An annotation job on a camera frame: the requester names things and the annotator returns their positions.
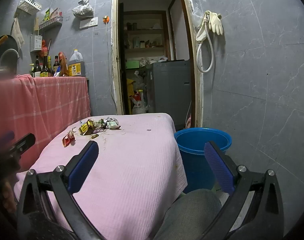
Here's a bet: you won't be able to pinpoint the hanging beige towel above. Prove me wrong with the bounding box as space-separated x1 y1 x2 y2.
11 17 25 49

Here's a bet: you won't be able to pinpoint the clear bag by door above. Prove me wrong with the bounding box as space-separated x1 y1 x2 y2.
192 4 205 28

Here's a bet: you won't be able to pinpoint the metal pot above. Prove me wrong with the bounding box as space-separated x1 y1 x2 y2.
0 49 20 68

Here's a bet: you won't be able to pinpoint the cream rubber gloves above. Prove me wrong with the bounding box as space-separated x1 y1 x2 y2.
208 10 224 36

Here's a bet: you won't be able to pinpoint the large oil jug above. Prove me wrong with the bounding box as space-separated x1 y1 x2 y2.
67 49 85 77

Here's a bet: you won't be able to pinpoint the hanging plastic bag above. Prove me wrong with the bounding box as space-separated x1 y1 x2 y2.
72 0 94 18

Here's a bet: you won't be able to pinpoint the person's grey trouser leg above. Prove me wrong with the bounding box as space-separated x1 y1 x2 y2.
154 189 222 240

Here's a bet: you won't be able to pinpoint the packets on rack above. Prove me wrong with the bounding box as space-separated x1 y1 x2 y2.
44 7 63 21

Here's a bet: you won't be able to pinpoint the white cable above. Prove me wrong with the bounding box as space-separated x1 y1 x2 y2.
105 22 116 101

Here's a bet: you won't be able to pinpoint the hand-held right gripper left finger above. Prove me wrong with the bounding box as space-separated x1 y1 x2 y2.
17 140 106 240

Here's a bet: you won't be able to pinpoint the red snack wrapper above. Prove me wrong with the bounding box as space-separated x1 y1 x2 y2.
62 132 76 148

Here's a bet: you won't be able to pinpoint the wooden shelf unit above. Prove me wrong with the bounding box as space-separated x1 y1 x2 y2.
123 10 171 63

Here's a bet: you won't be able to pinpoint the yellow plastic item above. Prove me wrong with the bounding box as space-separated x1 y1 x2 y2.
126 78 136 108

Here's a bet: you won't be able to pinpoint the black wok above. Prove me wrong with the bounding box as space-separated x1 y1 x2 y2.
0 34 19 63

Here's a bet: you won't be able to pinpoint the orange brown sauce packet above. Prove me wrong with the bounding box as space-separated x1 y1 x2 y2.
58 52 69 77

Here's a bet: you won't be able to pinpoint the red plaid cloth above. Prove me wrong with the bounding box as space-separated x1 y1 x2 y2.
0 74 91 173

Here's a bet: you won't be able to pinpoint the clear crumpled plastic bag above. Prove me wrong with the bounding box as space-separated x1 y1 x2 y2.
134 70 145 91

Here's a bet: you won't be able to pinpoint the wall power outlet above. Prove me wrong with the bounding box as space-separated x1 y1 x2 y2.
79 17 99 29

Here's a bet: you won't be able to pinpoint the wooden door frame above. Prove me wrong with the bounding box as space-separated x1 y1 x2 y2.
110 0 204 128

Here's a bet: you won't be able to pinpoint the grey washing machine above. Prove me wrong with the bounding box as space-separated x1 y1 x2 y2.
146 60 192 130

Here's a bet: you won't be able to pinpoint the white hose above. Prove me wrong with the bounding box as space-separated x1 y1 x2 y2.
196 11 215 74

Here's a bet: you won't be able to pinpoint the wall shelf rack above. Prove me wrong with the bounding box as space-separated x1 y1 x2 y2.
38 17 64 32

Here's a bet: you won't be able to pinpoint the white utensil holder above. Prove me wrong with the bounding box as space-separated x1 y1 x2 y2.
30 34 43 53

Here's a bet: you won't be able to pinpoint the blue plastic bucket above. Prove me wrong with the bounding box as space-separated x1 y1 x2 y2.
174 127 232 190

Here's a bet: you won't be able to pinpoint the pile of scraps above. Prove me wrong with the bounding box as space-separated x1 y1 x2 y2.
77 116 122 139

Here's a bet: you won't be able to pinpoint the dark bottle white label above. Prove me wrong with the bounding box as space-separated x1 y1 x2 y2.
32 56 42 78

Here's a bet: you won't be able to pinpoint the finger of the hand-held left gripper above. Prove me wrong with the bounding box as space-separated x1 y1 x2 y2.
0 130 15 151
9 133 36 159

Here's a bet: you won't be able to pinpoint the white plastic basket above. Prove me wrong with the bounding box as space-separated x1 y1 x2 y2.
17 0 42 12

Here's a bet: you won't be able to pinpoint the pink ribbed table cloth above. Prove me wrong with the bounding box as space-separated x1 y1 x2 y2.
14 113 188 240

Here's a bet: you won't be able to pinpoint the person's left hand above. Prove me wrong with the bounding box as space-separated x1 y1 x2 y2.
0 178 18 213

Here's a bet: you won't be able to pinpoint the white printed sack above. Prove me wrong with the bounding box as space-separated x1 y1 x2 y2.
131 90 148 115

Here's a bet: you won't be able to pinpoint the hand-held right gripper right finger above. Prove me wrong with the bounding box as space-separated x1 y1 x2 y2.
199 141 284 240

